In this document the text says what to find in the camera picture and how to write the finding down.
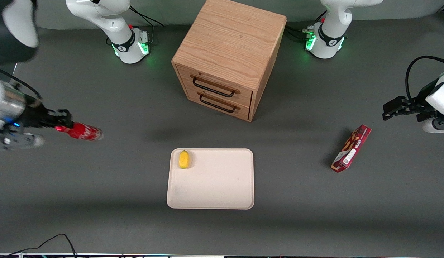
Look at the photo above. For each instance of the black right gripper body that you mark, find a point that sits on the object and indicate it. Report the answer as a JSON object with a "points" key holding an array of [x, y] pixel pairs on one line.
{"points": [[34, 116]]}

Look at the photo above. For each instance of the cream rectangular plastic tray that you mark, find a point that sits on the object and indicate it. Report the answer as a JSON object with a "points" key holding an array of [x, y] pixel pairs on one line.
{"points": [[214, 179]]}

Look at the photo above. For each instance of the wooden drawer cabinet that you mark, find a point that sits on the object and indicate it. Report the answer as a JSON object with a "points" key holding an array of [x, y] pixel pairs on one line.
{"points": [[229, 39]]}

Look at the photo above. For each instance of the wooden drawer front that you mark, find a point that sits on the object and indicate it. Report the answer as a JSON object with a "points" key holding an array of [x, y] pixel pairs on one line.
{"points": [[243, 113], [186, 77]]}

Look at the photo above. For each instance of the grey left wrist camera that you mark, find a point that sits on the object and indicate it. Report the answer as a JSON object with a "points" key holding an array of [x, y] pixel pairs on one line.
{"points": [[438, 125]]}

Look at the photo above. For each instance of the yellow lemon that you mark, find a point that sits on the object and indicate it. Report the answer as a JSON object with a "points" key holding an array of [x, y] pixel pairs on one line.
{"points": [[184, 160]]}

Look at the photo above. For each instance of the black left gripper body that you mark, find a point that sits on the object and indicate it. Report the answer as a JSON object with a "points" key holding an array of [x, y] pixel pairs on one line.
{"points": [[417, 106]]}

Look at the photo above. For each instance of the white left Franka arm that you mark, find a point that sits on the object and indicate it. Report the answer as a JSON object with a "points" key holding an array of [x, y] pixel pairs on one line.
{"points": [[329, 39]]}

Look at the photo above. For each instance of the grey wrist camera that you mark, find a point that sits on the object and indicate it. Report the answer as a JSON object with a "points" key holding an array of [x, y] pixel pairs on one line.
{"points": [[438, 125], [21, 141]]}

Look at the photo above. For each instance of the red snack box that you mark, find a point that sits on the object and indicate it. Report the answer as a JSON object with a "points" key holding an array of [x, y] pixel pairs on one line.
{"points": [[351, 150]]}

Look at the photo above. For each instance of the red soda can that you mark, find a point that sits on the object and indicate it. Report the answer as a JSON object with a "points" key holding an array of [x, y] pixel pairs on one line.
{"points": [[82, 131]]}

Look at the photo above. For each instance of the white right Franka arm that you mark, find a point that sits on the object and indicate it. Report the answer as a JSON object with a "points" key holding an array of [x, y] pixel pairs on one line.
{"points": [[125, 39]]}

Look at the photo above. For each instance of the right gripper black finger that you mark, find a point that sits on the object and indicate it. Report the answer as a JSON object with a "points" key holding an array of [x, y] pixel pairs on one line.
{"points": [[54, 115], [68, 116]]}

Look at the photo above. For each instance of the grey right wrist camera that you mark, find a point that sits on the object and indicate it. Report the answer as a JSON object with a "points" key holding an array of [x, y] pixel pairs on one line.
{"points": [[21, 141]]}

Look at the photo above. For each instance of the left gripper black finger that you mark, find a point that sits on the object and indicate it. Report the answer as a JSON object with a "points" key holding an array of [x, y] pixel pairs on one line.
{"points": [[391, 114], [394, 102]]}

